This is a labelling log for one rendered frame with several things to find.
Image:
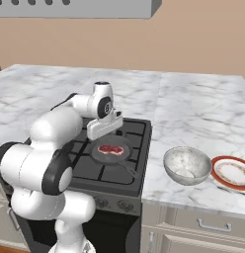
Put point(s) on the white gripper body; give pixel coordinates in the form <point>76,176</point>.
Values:
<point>103,127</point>

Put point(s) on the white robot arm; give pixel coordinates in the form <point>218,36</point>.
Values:
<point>48,154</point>

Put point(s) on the grey marbled bowl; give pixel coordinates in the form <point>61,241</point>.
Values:
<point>187,164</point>

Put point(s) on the white plate with red rim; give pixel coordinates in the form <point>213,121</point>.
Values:
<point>231,172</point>

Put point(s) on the red raw steak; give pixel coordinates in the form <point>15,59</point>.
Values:
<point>110,149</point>

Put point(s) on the dark grey frying pan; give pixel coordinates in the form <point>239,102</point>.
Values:
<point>111,154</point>

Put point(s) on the black stove with hob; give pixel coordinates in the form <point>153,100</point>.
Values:
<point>111,178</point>

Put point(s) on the grey stove knob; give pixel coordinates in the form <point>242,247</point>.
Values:
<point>125,206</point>
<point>100,202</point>

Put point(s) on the grey range hood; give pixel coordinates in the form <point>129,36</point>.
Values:
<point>75,8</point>

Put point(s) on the beige cupboard run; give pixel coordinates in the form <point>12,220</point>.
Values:
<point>7,217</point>

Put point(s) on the beige drawer front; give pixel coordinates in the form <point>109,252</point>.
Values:
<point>200,222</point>

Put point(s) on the beige cupboard door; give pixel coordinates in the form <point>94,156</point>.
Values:
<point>193,242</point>

